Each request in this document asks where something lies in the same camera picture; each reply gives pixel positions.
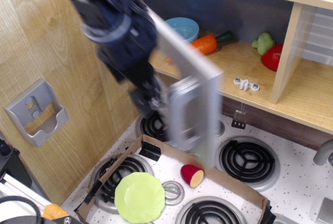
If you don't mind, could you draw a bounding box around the green plastic plate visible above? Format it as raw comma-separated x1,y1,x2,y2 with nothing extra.
114,172,165,223

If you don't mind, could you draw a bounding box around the green toy broccoli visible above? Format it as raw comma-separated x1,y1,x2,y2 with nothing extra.
252,32,276,56

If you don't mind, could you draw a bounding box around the light blue bowl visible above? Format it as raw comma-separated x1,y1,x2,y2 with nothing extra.
165,17,199,43

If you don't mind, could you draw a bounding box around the hanging metal spatula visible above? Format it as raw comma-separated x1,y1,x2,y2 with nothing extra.
232,103,247,129

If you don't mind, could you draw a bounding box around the grey wall phone holder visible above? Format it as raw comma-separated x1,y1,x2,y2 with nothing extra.
5,79,69,147

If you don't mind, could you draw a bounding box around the front left stove burner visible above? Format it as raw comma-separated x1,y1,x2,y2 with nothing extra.
89,154,154,214

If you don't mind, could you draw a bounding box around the stove burner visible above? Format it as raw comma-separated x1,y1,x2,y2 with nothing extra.
136,111,226,143
214,136,280,192
174,196,247,224
89,154,154,214

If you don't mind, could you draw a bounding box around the orange toy carrot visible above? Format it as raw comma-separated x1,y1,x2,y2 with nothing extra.
191,31,233,55

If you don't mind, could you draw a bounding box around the white door latch clip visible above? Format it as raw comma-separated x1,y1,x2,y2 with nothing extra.
234,78,260,92

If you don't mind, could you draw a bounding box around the red toy pepper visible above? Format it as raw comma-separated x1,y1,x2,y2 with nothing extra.
261,44,283,71

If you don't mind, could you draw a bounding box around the orange object bottom left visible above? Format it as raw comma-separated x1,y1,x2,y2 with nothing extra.
42,204,68,220

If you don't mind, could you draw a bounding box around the wooden toy shelf cabinet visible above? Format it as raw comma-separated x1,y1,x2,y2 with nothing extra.
144,0,332,134

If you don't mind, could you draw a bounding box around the rear right stove burner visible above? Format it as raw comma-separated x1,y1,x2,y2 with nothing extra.
214,136,280,192

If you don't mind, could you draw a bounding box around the rear left stove burner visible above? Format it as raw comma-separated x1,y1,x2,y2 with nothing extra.
136,111,226,143

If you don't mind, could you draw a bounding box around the grey faucet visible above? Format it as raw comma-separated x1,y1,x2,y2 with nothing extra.
313,139,333,166

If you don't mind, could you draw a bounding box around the black braided cable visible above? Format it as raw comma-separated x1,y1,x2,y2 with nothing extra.
0,195,44,224

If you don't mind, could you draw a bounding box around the grey stove knob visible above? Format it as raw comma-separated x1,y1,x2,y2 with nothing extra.
162,181,185,206

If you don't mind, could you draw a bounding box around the cardboard box tray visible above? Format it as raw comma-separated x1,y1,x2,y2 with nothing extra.
75,135,276,223

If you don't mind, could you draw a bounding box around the black device at left edge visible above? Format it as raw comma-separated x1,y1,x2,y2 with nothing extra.
1,139,32,188

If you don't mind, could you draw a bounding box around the grey microwave door with handle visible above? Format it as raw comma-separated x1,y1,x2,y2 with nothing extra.
148,9,223,169

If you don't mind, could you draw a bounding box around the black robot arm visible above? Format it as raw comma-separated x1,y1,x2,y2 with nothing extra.
70,0,164,116

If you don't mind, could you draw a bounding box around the front right stove burner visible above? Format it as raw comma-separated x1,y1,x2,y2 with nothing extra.
174,196,247,224

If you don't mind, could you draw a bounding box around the red toy potato half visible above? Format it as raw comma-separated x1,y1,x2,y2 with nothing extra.
181,164,204,188

